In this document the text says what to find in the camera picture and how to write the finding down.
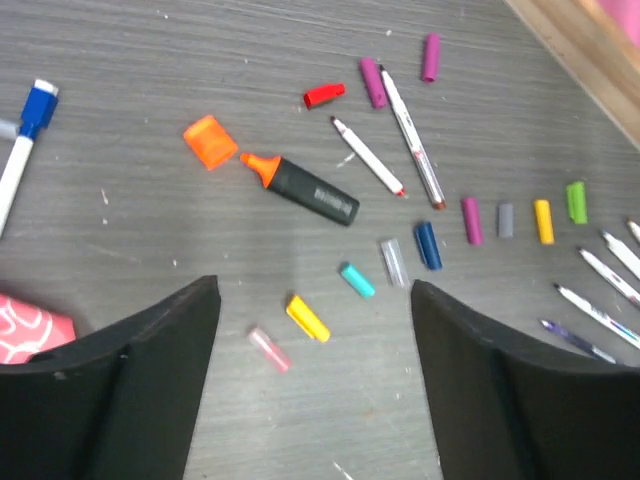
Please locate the magenta marker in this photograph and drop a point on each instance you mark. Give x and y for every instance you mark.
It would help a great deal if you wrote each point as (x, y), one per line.
(625, 289)

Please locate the purple pen cap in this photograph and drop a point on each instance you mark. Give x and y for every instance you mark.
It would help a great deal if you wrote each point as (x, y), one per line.
(431, 58)

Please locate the teal pen cap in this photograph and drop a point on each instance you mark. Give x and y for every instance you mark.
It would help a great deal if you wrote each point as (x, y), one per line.
(357, 280)

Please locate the blue cap marker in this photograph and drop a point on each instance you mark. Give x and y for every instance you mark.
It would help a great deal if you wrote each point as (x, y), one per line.
(36, 115)

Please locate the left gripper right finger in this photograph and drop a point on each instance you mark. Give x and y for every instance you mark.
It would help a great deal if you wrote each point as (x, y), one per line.
(505, 405)

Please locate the red cap marker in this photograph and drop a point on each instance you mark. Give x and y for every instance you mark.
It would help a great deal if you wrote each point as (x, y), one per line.
(387, 178)

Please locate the magenta pen cap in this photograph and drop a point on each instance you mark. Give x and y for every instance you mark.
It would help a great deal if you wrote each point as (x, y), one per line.
(472, 220)

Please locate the dark pink pen cap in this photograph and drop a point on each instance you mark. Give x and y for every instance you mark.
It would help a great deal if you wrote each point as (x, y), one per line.
(372, 79)

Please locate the green pen cap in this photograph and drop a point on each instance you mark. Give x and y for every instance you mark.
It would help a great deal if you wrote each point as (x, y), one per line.
(577, 203)

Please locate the wooden clothes rack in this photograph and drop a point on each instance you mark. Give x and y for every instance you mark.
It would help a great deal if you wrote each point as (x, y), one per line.
(594, 51)

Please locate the clear pink pen cap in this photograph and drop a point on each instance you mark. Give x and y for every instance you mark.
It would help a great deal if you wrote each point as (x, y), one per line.
(272, 352)

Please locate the pink t-shirt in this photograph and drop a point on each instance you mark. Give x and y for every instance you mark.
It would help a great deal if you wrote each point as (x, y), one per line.
(626, 14)

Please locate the pink cap marker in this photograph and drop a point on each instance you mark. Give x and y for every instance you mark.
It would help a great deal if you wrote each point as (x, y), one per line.
(414, 143)

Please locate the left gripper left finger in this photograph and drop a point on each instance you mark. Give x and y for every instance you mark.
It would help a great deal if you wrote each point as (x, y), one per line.
(120, 403)

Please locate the red pen cap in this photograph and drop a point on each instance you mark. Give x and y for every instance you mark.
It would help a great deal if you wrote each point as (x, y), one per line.
(321, 95)

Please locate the grey pen cap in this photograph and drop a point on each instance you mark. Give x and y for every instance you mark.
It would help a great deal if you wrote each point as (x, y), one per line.
(505, 220)

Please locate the orange highlighter cap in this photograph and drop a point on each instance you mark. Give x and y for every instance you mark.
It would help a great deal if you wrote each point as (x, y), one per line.
(210, 142)

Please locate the yellow pen cap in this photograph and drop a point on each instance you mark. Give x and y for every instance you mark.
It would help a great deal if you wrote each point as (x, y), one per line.
(542, 210)
(307, 320)

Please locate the blue pen cap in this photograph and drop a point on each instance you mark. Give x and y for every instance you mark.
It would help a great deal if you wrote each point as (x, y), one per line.
(428, 246)

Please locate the grey marker pen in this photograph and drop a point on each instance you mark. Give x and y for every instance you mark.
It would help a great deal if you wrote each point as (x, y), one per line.
(622, 252)

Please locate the red crumpled plastic bag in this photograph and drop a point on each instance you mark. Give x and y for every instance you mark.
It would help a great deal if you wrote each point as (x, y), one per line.
(27, 330)

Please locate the orange black highlighter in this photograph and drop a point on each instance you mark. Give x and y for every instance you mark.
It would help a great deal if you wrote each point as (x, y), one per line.
(294, 183)

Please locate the purple marker pen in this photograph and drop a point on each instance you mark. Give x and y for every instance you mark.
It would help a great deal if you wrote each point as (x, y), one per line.
(576, 341)

